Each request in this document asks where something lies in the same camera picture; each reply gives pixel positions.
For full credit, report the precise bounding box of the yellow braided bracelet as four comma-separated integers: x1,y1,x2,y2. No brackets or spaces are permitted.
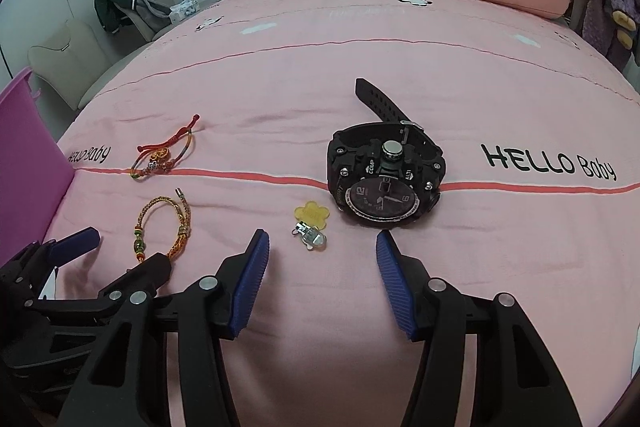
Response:
130,188,193,266

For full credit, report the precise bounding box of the yellow flower hair clip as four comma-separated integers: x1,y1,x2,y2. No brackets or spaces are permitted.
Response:
292,200,330,251

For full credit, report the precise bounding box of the black wrist watch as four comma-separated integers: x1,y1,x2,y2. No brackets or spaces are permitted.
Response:
326,78,446,225

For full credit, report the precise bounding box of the red cord charm bracelet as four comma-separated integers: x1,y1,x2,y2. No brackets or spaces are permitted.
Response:
129,114,202,182

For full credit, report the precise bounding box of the purple plastic basin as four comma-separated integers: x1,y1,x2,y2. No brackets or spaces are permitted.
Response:
0,67,75,262

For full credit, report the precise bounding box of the pink bed sheet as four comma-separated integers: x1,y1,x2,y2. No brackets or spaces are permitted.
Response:
49,0,639,426

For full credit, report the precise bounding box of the beige near chair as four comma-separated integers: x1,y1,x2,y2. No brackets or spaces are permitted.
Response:
27,18,148,110

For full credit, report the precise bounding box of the dark green jacket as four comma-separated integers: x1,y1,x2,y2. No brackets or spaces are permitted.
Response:
93,0,174,36

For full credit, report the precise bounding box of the white tissue pack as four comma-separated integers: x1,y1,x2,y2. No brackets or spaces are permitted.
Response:
169,0,200,24

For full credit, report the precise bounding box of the purple blanket with plush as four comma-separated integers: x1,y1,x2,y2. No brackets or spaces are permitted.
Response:
566,0,639,72

